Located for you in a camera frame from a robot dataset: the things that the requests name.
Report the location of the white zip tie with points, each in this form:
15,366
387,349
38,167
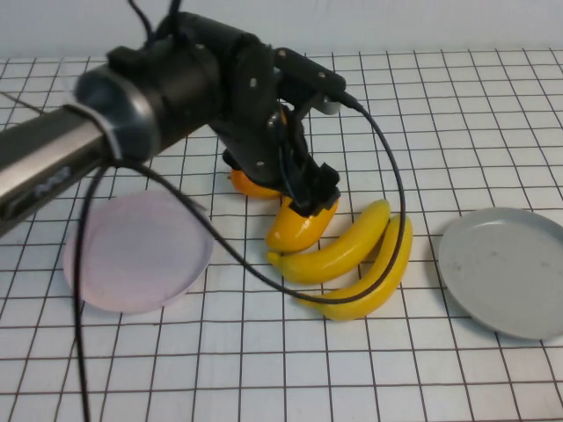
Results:
107,132

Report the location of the mango with orange blush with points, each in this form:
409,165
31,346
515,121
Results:
250,186

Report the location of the white grid tablecloth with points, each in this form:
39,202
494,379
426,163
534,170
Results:
440,132

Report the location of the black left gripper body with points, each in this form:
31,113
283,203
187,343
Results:
255,127

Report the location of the pink round plate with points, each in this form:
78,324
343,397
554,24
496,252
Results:
141,264

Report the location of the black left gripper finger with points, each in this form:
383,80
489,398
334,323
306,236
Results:
299,200
329,189

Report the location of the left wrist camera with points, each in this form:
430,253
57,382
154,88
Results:
308,77

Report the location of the yellow banana with green tip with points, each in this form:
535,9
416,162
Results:
382,281

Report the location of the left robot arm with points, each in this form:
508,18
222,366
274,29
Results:
132,110

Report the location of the grey round plate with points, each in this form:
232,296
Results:
506,272

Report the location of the plain yellow mango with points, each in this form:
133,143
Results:
294,230

